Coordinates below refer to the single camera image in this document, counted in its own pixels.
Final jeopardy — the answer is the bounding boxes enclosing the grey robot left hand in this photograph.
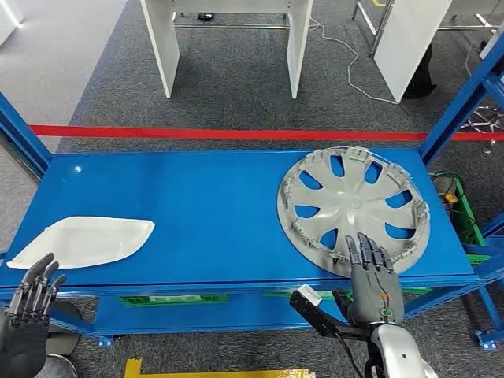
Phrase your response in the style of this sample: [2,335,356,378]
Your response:
[0,253,67,378]

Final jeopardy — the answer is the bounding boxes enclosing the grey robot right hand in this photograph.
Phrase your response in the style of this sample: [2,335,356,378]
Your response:
[332,233,405,328]

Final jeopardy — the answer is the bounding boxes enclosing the grey plastic wheel cover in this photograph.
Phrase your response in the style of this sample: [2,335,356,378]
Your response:
[276,146,431,278]

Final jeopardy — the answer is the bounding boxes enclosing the white plastic panel part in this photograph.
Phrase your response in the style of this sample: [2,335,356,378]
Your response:
[7,216,155,271]

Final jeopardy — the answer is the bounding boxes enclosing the blue metal shelf rack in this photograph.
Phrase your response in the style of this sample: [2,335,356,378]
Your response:
[0,31,504,351]

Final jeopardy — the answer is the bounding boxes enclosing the green plastic crate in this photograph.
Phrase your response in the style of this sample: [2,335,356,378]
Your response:
[265,287,430,302]
[119,295,229,307]
[431,172,491,265]

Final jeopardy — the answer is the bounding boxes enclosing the chrome stool base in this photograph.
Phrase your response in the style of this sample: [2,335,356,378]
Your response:
[460,106,504,155]

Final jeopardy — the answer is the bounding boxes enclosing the black bag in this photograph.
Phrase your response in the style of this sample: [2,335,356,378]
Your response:
[403,44,437,100]

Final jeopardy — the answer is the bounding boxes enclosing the white desk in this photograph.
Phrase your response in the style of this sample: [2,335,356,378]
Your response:
[373,0,504,103]
[140,0,314,100]

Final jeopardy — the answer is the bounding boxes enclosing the red barrier tape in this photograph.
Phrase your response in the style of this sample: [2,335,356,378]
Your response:
[29,124,504,143]

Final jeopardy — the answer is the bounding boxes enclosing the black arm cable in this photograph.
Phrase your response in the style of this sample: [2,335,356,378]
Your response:
[334,331,365,378]

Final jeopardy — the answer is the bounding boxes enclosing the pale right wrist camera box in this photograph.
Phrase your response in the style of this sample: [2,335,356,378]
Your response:
[290,283,335,335]

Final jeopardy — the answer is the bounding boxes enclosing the tangled black yellow cables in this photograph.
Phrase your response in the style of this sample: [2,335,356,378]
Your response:
[431,172,479,231]

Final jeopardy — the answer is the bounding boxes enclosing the white floor cable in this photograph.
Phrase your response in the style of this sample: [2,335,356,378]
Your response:
[309,18,401,106]

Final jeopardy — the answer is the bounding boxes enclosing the steel table frame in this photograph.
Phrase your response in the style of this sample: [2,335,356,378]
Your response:
[352,0,395,57]

